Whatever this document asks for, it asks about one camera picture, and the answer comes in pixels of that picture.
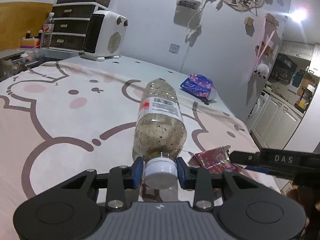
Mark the person right hand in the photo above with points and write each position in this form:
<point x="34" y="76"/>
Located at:
<point x="306" y="197"/>

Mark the black drawer organizer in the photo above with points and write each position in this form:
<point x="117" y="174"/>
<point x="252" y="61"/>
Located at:
<point x="70" y="24"/>

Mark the upright water bottle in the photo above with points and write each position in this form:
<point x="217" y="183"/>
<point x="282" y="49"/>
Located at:
<point x="47" y="31"/>

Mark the white washing machine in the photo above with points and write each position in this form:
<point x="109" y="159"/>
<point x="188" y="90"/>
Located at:
<point x="256" y="111"/>

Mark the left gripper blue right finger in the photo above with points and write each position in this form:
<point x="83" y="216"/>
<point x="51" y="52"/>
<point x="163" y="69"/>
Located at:
<point x="183" y="173"/>

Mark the white bed platform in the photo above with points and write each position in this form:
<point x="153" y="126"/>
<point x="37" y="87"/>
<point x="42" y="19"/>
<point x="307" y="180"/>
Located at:
<point x="137" y="70"/>

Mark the white kitchen cabinets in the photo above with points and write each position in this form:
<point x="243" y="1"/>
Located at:
<point x="277" y="123"/>

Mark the red cigarette box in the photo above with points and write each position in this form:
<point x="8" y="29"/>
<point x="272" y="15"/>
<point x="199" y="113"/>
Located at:
<point x="215" y="160"/>

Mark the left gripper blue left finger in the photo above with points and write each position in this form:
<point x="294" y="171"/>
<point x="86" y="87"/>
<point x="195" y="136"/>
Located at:
<point x="136" y="172"/>

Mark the white plush wall toy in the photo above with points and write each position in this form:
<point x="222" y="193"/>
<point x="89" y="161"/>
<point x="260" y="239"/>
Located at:
<point x="262" y="70"/>

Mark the white space heater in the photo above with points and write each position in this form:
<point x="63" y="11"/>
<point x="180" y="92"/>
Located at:
<point x="105" y="35"/>

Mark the purple tissue pack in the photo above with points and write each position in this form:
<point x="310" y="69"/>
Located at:
<point x="200" y="87"/>

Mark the pink cartoon blanket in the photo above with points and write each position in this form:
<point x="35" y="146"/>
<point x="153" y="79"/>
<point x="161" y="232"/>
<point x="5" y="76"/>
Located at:
<point x="59" y="119"/>

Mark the clear plastic bottle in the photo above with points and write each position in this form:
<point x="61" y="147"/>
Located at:
<point x="160" y="134"/>

